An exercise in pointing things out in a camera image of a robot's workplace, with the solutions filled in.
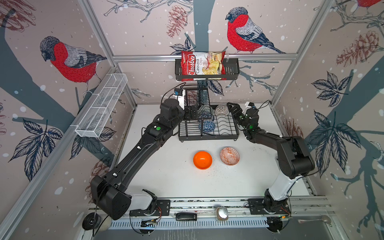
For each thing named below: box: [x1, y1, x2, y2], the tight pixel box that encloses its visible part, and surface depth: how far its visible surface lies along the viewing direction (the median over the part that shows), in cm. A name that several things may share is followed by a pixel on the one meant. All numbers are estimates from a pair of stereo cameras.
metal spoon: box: [297, 215, 332, 224], surface depth 72 cm
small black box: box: [175, 212, 197, 221], surface depth 70 cm
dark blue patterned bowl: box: [198, 120, 216, 133], surface depth 105 cm
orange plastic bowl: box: [193, 151, 213, 170], surface depth 88 cm
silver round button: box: [216, 206, 229, 221], surface depth 66 cm
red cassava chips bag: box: [181, 51, 227, 82], surface depth 90 cm
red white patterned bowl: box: [219, 147, 240, 166], surface depth 92 cm
